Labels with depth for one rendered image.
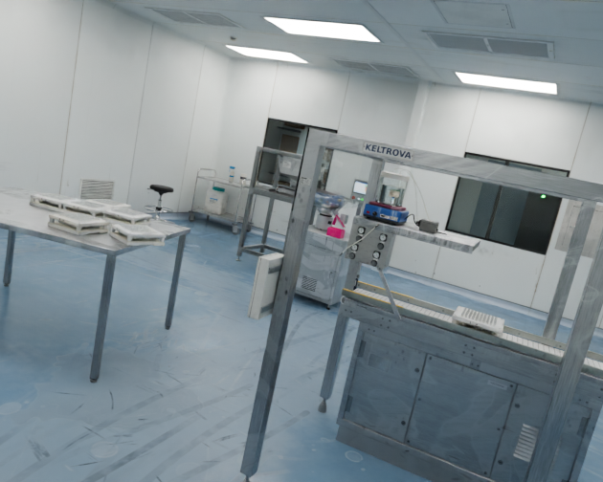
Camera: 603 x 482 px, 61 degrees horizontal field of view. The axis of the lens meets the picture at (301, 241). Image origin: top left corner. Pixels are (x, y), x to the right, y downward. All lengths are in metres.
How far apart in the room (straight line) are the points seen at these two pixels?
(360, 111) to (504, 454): 6.26
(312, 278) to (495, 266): 3.19
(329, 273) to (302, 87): 4.24
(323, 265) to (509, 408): 2.97
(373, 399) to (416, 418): 0.25
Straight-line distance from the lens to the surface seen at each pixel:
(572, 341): 1.99
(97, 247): 3.07
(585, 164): 7.68
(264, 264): 2.07
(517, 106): 7.80
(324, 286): 5.37
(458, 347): 2.73
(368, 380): 2.94
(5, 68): 6.79
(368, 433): 3.05
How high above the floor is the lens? 1.56
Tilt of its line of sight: 10 degrees down
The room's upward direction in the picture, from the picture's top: 12 degrees clockwise
